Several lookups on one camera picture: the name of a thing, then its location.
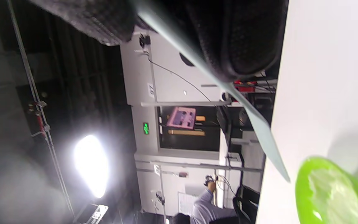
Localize monitor with pink screen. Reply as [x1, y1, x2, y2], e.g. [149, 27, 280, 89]
[167, 107, 196, 130]

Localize person's right hand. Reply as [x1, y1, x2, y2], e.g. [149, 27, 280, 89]
[30, 0, 288, 83]

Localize rectangular ceiling fixture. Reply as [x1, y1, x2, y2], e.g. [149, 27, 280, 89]
[73, 204, 108, 224]

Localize aluminium frame post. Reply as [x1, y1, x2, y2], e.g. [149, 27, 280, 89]
[141, 100, 232, 108]

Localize red pipe valve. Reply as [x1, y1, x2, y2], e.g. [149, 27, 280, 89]
[27, 103, 50, 137]

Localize dark double door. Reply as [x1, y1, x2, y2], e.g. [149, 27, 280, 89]
[157, 106, 221, 152]

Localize bright ceiling light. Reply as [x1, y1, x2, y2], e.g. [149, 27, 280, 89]
[73, 134, 109, 198]

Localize lime green bowl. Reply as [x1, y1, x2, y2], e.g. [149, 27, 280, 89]
[295, 156, 358, 224]

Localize thin wall cable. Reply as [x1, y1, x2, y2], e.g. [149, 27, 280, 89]
[148, 58, 212, 101]

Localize light blue dessert spatula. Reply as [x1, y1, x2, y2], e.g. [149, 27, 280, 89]
[132, 0, 291, 183]

